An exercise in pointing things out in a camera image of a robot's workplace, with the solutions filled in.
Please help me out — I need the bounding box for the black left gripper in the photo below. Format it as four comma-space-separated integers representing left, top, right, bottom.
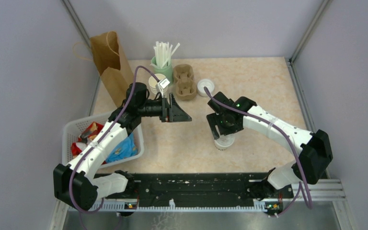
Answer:
138, 92, 192, 122

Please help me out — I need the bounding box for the white paper straws bundle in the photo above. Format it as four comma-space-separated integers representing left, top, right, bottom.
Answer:
150, 41, 181, 69

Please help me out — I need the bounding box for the white plastic cup lid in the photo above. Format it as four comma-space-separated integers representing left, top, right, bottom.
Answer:
214, 133, 236, 147

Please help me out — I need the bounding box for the green straw holder cup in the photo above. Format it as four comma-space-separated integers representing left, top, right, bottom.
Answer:
150, 57, 174, 86

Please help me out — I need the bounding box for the blue snack bag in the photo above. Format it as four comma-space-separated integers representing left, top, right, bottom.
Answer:
105, 134, 138, 163

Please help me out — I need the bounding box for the red snack bag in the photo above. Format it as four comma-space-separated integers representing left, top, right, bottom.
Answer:
70, 122, 104, 159

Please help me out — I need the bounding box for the brown paper bag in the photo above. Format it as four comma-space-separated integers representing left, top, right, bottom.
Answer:
72, 31, 134, 107

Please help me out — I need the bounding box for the brown pulp cup carrier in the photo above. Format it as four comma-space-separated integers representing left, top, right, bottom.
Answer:
173, 64, 197, 101

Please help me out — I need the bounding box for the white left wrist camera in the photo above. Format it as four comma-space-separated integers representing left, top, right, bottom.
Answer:
157, 78, 170, 90

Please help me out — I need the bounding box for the stack of white paper cups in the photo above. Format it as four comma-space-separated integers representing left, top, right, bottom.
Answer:
148, 73, 168, 95

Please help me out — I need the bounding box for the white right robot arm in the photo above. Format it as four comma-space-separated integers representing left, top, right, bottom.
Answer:
207, 92, 333, 197

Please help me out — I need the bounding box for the aluminium frame rail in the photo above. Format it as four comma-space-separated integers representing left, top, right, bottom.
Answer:
49, 179, 356, 230

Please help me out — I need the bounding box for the stack of white lids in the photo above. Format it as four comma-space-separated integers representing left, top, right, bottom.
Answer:
197, 79, 216, 97

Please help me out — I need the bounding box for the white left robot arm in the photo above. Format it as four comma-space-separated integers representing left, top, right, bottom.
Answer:
53, 82, 192, 213

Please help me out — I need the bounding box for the white paper coffee cup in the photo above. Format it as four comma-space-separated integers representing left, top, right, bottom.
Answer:
214, 135, 236, 151

